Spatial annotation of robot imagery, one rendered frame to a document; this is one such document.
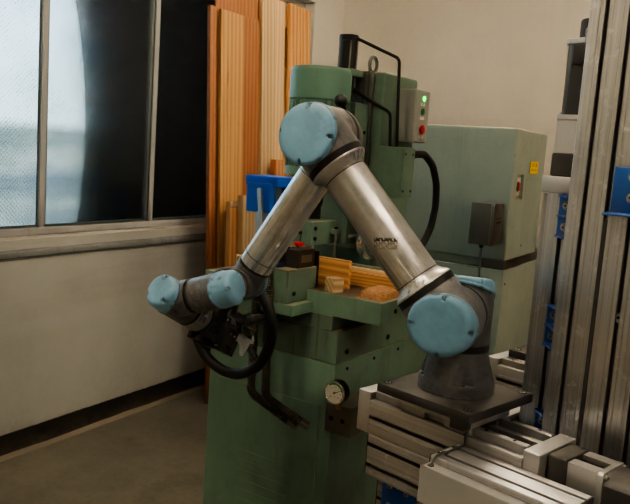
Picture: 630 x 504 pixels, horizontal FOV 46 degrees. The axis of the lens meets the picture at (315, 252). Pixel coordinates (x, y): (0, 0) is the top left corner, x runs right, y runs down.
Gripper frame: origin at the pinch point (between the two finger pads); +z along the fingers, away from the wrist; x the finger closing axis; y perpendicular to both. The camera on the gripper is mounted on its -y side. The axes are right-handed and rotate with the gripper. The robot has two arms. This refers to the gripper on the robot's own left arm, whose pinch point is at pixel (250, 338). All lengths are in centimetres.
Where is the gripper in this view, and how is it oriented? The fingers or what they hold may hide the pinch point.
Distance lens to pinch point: 181.9
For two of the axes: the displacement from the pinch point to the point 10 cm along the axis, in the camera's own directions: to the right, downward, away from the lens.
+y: -3.4, 8.9, -3.0
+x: 8.3, 1.3, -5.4
